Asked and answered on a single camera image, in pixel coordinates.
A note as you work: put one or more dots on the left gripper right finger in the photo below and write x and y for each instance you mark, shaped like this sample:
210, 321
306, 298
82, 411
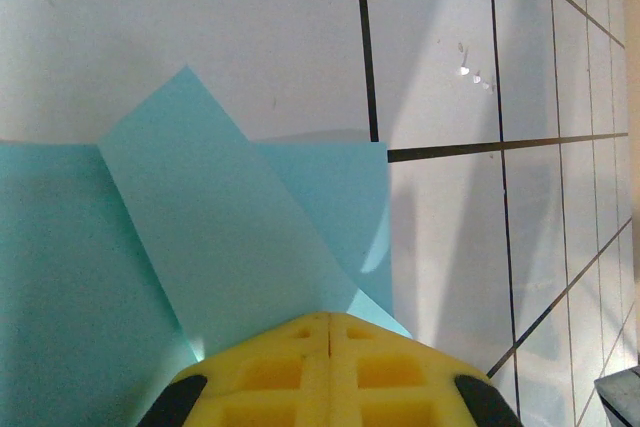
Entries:
400, 387

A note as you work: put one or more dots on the light blue cloth shirt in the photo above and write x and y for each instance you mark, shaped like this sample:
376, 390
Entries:
200, 227

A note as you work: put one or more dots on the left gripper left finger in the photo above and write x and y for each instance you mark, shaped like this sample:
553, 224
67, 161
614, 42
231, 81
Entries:
260, 387

